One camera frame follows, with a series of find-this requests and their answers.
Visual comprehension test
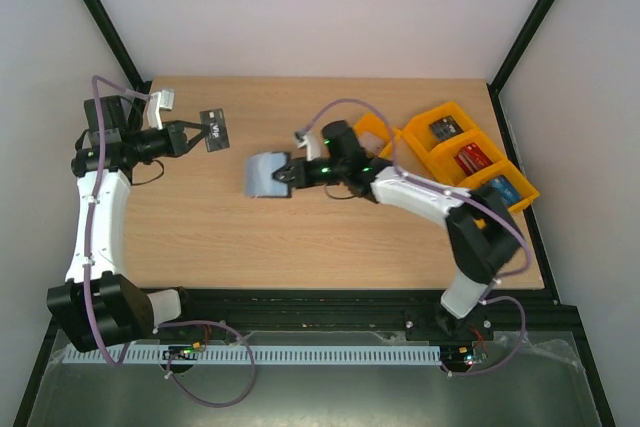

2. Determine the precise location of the black VIP card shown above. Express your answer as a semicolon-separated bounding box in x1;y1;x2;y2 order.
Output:
199;108;230;153

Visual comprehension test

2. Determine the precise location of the black leather card holder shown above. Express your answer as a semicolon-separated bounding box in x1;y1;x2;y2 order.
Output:
244;152;291;198

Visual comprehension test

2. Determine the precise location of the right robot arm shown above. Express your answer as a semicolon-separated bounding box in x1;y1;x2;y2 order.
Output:
262;121;523;339

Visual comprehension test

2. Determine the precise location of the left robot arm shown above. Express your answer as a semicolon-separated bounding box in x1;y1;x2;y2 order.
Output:
46;89;209;353

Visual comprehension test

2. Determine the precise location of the white card stack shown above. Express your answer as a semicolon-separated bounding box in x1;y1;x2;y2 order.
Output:
358;131;386;157

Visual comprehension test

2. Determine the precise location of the yellow bin with white cards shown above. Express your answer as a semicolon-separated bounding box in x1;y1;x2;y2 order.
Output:
352;113;400;159

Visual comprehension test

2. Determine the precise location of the yellow bin with black cards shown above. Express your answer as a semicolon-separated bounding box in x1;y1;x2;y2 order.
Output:
403;102;477;153

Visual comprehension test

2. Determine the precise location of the black card stack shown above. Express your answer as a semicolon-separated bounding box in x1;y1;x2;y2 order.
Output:
429;116;463;142

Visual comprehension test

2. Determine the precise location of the red VIP card stack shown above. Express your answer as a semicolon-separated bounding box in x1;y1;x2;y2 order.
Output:
454;143;493;176

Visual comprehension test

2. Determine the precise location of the yellow bin with red cards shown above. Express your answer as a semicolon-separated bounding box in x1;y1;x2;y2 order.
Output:
428;128;506;186

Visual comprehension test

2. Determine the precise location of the blue card stack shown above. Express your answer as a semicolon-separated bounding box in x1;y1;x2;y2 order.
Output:
489;175;522;207

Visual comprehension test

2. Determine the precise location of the yellow bin with blue cards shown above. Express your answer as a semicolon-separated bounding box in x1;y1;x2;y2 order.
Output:
458;160;539;213

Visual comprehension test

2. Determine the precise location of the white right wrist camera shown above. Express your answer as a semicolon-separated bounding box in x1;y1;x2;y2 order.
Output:
294;130;322;161

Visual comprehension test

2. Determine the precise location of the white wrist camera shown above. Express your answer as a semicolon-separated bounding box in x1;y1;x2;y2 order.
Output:
294;130;322;161
146;89;175;130

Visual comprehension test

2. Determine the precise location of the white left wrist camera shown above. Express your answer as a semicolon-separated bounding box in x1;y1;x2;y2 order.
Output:
146;89;175;130

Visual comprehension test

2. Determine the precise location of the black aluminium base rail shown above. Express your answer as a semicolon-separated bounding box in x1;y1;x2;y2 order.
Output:
178;288;585;343

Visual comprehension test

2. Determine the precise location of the black frame post left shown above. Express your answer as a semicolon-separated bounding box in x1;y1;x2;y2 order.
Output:
82;0;151;91

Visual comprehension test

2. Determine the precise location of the black frame post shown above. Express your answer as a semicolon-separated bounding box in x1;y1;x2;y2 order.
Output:
489;0;589;93
82;0;151;91

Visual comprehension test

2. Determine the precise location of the white slotted cable duct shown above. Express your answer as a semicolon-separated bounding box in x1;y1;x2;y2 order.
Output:
62;344;442;365

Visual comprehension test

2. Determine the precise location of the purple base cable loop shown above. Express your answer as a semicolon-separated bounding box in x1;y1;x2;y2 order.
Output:
159;320;257;407

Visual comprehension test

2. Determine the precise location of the black frame post right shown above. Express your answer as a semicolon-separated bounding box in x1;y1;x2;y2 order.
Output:
489;0;589;93

